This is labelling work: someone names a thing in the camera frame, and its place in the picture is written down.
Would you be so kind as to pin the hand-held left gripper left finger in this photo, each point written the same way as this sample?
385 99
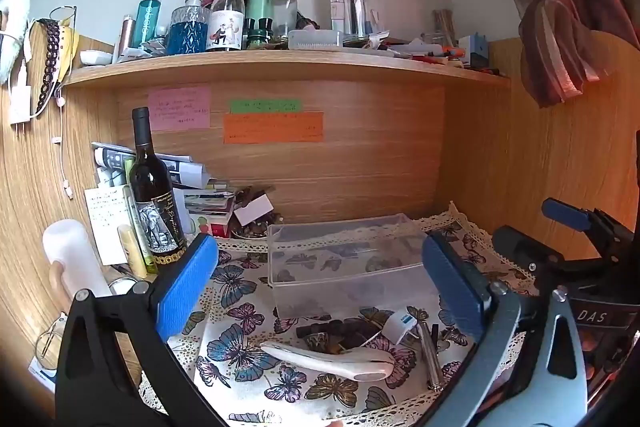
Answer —
186 287

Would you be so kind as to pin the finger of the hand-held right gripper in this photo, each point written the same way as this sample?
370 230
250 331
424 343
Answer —
522 249
565 211

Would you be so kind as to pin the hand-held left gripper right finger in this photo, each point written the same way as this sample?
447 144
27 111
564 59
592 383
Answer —
450 279

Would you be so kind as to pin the clear plastic storage box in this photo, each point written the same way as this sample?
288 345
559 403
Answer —
345 267

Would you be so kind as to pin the white handheld thermometer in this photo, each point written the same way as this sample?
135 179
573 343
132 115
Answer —
340 364

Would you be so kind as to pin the yellow-green tube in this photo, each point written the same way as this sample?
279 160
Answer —
132 252

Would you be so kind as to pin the round metal lid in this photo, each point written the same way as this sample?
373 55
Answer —
121 286

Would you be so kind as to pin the dark wine bottle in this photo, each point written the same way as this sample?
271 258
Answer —
154 207

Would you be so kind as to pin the butterfly print tablecloth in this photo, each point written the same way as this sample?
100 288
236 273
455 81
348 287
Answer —
250 347

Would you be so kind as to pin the bowl of brown nuts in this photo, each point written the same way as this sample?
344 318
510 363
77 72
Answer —
255 229

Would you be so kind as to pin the stack of papers and books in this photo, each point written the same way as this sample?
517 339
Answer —
200 197

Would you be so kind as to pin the white handwritten note sheet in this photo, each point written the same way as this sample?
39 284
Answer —
107 224

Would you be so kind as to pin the blank white card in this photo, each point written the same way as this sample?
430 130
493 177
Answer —
254 210

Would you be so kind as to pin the white plastic bottle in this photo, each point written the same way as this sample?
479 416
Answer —
70 252

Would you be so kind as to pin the pink sticky note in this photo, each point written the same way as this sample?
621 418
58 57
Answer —
179 108

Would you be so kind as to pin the orange sticky note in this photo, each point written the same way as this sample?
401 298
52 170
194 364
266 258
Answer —
272 127

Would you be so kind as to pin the blue white pencil sharpener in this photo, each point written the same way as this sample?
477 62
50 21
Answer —
474 51

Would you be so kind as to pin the green sticky note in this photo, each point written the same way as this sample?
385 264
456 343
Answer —
265 106

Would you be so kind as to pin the pile of pens and markers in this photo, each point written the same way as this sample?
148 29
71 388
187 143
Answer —
430 53

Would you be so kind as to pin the brown striped curtain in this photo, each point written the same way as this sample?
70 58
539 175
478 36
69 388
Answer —
555 2

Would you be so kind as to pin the glass of wooden sticks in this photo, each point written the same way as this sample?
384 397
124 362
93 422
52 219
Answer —
444 27

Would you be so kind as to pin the wooden shelf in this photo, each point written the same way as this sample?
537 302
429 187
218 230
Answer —
280 62

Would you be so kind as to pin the glass bottle with blue liquid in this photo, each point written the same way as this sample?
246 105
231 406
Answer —
187 32

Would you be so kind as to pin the brown metal spray can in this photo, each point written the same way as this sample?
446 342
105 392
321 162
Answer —
127 34

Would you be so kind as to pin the dark green ink bottles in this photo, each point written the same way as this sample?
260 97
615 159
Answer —
259 34

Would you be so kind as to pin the clear bottle with illustrated label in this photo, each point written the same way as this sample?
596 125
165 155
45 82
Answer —
226 24

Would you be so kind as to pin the tall teal bottle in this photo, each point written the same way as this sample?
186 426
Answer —
149 14

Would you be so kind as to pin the clear ribbed plastic case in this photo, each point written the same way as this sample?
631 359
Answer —
315 39

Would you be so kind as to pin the green pump bottle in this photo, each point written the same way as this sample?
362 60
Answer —
259 7

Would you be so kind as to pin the packaged electric toothbrush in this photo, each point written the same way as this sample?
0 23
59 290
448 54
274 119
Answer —
346 7

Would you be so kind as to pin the clear glass jar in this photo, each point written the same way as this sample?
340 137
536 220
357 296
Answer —
286 12

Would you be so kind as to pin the white fluffy cloth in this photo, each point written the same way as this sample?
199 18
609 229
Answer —
14 32

